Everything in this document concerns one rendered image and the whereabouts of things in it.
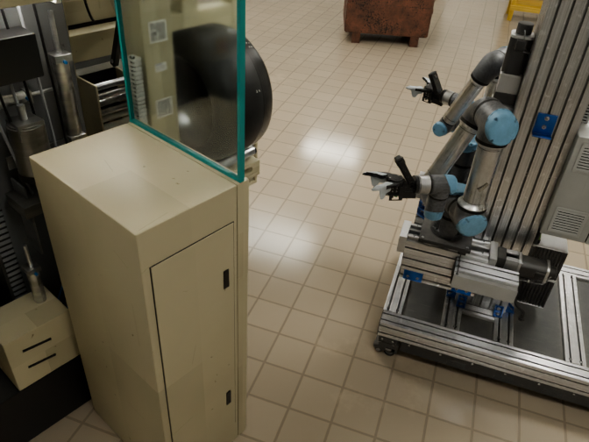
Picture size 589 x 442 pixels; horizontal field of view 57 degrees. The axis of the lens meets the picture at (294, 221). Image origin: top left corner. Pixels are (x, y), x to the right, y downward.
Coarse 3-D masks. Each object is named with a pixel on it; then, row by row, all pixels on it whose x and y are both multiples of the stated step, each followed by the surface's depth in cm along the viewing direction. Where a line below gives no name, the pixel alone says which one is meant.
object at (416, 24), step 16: (352, 0) 653; (368, 0) 652; (384, 0) 651; (400, 0) 650; (416, 0) 650; (432, 0) 649; (352, 16) 664; (368, 16) 663; (384, 16) 662; (400, 16) 661; (416, 16) 660; (352, 32) 677; (368, 32) 674; (384, 32) 674; (400, 32) 673; (416, 32) 672
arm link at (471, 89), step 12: (492, 60) 242; (480, 72) 244; (492, 72) 243; (468, 84) 252; (480, 84) 247; (468, 96) 254; (456, 108) 261; (444, 120) 268; (456, 120) 266; (444, 132) 269
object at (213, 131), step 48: (144, 0) 154; (192, 0) 140; (240, 0) 128; (144, 48) 164; (192, 48) 148; (240, 48) 135; (144, 96) 175; (192, 96) 157; (240, 96) 142; (192, 144) 167; (240, 144) 151
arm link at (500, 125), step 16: (480, 112) 196; (496, 112) 189; (480, 128) 195; (496, 128) 189; (512, 128) 189; (480, 144) 196; (496, 144) 192; (480, 160) 200; (496, 160) 200; (480, 176) 203; (464, 192) 214; (480, 192) 207; (464, 208) 212; (480, 208) 211; (464, 224) 212; (480, 224) 213
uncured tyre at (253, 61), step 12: (252, 48) 220; (252, 60) 217; (252, 72) 216; (264, 72) 220; (252, 84) 216; (264, 84) 220; (252, 96) 217; (264, 96) 221; (252, 108) 218; (264, 108) 224; (252, 120) 222; (264, 120) 228; (252, 132) 227; (264, 132) 236; (252, 144) 240
